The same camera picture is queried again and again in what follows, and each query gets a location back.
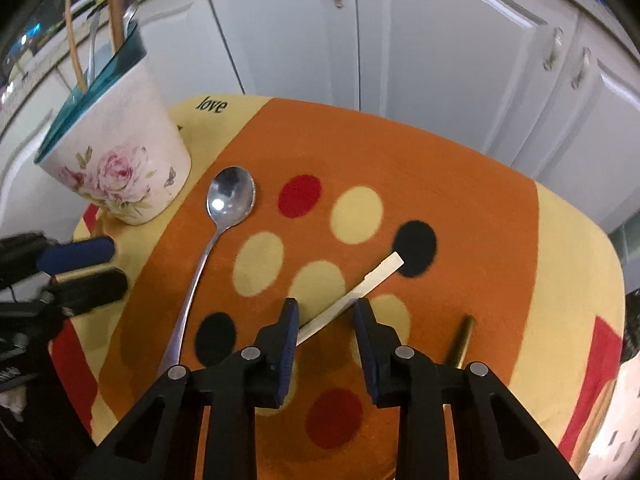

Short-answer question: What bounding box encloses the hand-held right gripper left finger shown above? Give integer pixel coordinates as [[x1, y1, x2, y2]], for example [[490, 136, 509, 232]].
[[75, 297, 301, 480]]

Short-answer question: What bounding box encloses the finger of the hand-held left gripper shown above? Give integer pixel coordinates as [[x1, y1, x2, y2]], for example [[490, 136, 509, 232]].
[[0, 232, 116, 288], [44, 267, 129, 317]]

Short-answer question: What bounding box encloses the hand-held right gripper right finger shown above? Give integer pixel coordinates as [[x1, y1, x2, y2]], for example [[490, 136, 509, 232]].
[[352, 297, 581, 480]]

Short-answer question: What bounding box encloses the cream chopstick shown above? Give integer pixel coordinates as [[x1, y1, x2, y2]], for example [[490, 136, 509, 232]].
[[295, 252, 405, 347]]

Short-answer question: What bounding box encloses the floral ceramic cup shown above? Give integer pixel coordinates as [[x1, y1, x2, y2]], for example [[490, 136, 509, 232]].
[[34, 25, 192, 226]]

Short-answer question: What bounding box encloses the light wooden chopstick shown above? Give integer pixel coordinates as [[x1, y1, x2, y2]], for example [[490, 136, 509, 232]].
[[64, 0, 87, 93]]

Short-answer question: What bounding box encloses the silver metal utensil handle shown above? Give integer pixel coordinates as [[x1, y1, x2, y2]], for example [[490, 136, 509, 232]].
[[87, 10, 101, 83]]

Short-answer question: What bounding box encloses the white cabinet door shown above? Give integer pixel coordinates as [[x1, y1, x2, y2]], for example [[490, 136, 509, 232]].
[[135, 0, 247, 97], [354, 0, 581, 158], [0, 75, 91, 241], [202, 0, 362, 110], [509, 12, 640, 233]]

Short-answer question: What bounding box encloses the dark brown chopstick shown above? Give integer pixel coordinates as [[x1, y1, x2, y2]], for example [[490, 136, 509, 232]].
[[444, 315, 477, 368]]

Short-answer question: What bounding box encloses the orange yellow printed blanket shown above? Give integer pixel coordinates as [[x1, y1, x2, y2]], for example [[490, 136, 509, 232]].
[[50, 94, 626, 480]]

